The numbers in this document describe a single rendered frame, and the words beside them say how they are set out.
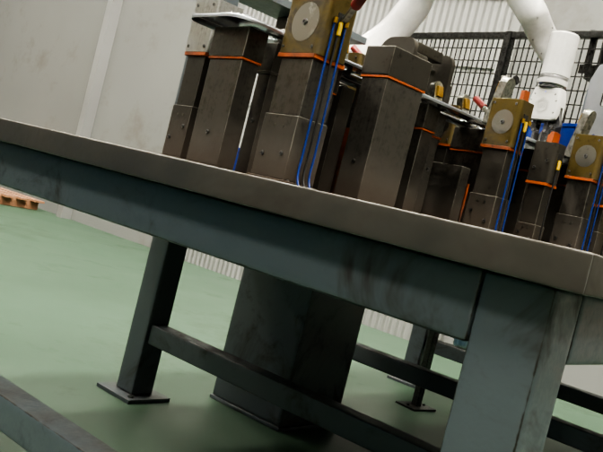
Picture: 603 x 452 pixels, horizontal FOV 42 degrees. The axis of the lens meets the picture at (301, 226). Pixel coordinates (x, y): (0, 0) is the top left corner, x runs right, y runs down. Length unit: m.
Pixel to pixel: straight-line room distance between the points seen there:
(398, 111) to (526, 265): 0.88
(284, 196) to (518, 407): 0.36
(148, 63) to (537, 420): 6.79
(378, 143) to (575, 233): 0.77
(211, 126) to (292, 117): 0.22
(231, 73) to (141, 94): 5.87
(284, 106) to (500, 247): 0.74
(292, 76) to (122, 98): 6.22
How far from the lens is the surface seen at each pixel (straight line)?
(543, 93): 2.39
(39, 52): 9.03
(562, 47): 2.40
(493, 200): 1.89
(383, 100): 1.57
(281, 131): 1.42
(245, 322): 2.50
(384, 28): 2.50
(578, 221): 2.17
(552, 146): 2.10
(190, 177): 1.06
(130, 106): 7.49
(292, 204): 0.93
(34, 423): 1.40
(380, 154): 1.58
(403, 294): 0.88
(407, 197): 1.89
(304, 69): 1.42
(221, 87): 1.56
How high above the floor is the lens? 0.68
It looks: 1 degrees down
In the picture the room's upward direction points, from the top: 14 degrees clockwise
